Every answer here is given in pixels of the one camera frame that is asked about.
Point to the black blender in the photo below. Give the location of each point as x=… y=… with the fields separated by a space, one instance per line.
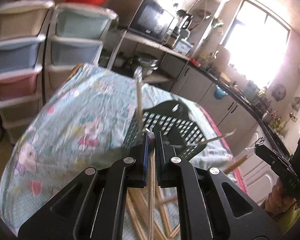
x=184 y=20

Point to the dark green plastic basket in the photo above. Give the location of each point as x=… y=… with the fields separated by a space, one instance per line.
x=162 y=125

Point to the small wall fan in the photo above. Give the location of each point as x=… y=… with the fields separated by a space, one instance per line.
x=279 y=92

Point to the light blue plastic box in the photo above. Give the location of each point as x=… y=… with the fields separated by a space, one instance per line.
x=183 y=46

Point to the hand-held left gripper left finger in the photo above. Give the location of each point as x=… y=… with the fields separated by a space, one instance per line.
x=147 y=152

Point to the person's right forearm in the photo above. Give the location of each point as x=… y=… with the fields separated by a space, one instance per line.
x=291 y=220

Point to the printed cartoon blanket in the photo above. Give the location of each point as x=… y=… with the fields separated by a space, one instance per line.
x=72 y=120

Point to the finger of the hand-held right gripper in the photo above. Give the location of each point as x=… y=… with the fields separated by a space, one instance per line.
x=272 y=158

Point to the window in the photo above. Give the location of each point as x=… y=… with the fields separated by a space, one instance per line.
x=255 y=45

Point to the white kitchen cabinets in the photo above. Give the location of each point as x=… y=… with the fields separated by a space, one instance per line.
x=230 y=110

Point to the large steel pot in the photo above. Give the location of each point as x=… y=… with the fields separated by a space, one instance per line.
x=147 y=65

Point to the person's right hand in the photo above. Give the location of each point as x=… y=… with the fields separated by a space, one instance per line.
x=276 y=200

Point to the pastel plastic drawer unit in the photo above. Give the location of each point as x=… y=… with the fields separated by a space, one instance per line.
x=75 y=40
x=15 y=55

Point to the blue hanging bag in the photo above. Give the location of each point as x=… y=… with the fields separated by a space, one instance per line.
x=219 y=93

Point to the black microwave oven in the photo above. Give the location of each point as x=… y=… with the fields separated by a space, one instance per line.
x=147 y=17

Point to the bare wooden chopstick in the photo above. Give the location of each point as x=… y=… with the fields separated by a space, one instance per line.
x=236 y=163

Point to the plastic wooden chopsticks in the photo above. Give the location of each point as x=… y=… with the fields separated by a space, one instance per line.
x=140 y=100
x=215 y=138

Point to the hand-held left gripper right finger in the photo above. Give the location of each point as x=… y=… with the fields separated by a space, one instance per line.
x=158 y=155

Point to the bunch of wooden chopsticks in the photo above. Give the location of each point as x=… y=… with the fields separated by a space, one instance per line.
x=137 y=212

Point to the metal shelf rack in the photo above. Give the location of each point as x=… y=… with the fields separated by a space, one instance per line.
x=145 y=42

